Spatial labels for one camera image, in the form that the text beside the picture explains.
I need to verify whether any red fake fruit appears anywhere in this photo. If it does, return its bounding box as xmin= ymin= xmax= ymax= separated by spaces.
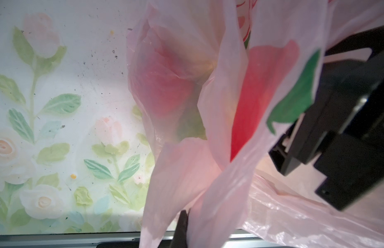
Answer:
xmin=130 ymin=42 xmax=194 ymax=120

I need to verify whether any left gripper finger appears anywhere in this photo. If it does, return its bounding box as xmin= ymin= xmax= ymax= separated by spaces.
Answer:
xmin=169 ymin=210 xmax=188 ymax=248

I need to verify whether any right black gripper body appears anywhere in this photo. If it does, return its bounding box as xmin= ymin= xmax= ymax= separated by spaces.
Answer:
xmin=269 ymin=25 xmax=384 ymax=211

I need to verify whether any pink plastic bag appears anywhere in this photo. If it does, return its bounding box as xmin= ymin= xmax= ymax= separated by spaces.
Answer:
xmin=127 ymin=1 xmax=384 ymax=248

